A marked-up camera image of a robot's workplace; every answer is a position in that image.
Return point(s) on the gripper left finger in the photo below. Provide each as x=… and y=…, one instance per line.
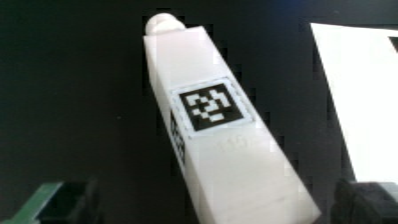
x=62, y=204

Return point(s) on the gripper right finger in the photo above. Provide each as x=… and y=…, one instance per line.
x=364, y=203

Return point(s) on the white desk leg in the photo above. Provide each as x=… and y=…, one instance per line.
x=243, y=185

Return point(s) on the fiducial marker sheet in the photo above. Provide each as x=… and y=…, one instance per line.
x=359, y=59

